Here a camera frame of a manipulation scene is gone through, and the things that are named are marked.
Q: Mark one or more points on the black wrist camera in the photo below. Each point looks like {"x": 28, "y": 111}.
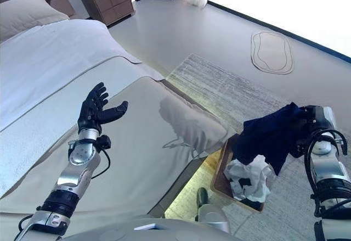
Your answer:
{"x": 104, "y": 142}
{"x": 299, "y": 149}

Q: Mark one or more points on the silver robot right leg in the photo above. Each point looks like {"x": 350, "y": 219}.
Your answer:
{"x": 211, "y": 213}

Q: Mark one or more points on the brown wicker basket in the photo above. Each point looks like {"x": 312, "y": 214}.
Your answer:
{"x": 219, "y": 180}

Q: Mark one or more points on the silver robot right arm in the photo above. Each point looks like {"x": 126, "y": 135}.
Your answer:
{"x": 329, "y": 175}

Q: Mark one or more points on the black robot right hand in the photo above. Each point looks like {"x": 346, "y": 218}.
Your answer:
{"x": 315, "y": 123}

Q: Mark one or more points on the beige pillow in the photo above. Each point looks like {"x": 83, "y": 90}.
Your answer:
{"x": 24, "y": 13}

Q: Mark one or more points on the grey robot torso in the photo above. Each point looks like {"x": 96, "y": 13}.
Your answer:
{"x": 137, "y": 231}

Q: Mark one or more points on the dark blue garment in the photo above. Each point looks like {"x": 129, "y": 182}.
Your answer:
{"x": 268, "y": 139}

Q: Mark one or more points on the black window frame strip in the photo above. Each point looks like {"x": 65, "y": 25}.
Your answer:
{"x": 274, "y": 27}

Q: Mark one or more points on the large bed, beige cover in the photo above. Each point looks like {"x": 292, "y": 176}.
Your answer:
{"x": 150, "y": 120}

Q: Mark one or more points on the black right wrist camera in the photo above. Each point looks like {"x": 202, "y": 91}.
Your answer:
{"x": 299, "y": 149}

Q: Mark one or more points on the small beige outlined floor mat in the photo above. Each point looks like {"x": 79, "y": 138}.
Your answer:
{"x": 271, "y": 51}

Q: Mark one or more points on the black garment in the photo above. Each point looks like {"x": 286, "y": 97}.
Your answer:
{"x": 245, "y": 182}

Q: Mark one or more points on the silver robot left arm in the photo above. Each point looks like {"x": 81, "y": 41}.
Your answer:
{"x": 74, "y": 175}

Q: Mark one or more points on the white garment with blue tag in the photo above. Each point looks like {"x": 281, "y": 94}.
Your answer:
{"x": 249, "y": 178}

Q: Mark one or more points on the brown wooden nightstand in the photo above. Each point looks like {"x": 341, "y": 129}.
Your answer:
{"x": 109, "y": 0}

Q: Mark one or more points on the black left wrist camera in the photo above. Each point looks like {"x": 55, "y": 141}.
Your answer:
{"x": 104, "y": 142}

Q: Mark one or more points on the grey striped area rug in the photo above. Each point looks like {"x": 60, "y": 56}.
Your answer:
{"x": 274, "y": 213}

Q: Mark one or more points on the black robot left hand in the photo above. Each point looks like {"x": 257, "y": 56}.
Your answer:
{"x": 96, "y": 112}

